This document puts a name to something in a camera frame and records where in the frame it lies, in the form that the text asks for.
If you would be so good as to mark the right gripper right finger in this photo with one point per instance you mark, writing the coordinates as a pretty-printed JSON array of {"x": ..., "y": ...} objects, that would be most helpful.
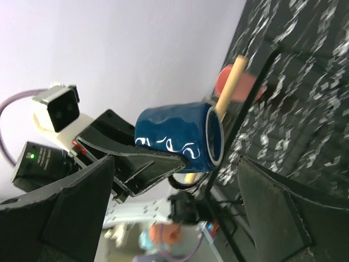
[{"x": 290, "y": 221}]

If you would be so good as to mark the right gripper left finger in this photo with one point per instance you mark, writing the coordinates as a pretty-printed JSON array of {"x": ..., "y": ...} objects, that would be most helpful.
[{"x": 61, "y": 221}]

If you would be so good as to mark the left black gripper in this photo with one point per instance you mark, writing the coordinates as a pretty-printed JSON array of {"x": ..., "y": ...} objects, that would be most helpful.
[{"x": 137, "y": 170}]

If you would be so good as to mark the dark blue mug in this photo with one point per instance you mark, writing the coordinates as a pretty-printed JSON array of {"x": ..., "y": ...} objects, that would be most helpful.
[{"x": 191, "y": 130}]

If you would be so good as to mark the pink cup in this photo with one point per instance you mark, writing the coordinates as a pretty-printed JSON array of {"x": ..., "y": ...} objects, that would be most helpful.
[{"x": 243, "y": 88}]

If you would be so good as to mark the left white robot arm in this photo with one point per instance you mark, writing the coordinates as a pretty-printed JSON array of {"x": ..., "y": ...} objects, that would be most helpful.
[{"x": 181, "y": 208}]

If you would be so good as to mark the black marble mat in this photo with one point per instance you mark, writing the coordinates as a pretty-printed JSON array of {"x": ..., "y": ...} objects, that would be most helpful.
[{"x": 311, "y": 28}]

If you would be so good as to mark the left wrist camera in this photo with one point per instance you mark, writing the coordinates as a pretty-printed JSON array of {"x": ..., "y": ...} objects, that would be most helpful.
[{"x": 57, "y": 116}]

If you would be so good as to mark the black wire dish rack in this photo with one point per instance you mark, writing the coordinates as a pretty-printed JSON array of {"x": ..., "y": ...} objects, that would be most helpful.
[{"x": 298, "y": 129}]

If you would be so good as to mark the left wooden rack handle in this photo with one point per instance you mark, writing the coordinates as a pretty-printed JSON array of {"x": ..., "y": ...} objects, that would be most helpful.
[{"x": 229, "y": 78}]

